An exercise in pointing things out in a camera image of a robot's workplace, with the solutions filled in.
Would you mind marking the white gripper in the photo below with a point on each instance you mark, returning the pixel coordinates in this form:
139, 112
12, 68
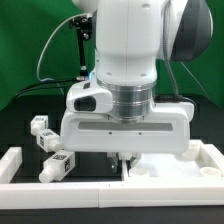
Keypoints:
123, 119

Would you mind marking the white square table top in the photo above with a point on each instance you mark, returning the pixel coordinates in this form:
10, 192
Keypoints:
190, 164

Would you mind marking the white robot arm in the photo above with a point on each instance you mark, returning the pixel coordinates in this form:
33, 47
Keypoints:
131, 35

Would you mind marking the white right fence bar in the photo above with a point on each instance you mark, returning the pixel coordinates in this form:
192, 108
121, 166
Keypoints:
214, 158

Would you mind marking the white fence bar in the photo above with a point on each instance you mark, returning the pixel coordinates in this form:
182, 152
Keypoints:
199, 191
214, 158
9, 164

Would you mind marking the white front fence bar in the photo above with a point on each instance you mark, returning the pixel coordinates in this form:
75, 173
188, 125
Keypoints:
199, 191

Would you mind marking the white left fence bar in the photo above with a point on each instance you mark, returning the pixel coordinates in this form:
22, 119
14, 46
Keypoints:
9, 164

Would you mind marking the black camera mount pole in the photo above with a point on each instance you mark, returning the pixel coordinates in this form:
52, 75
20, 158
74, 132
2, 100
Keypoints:
83, 26

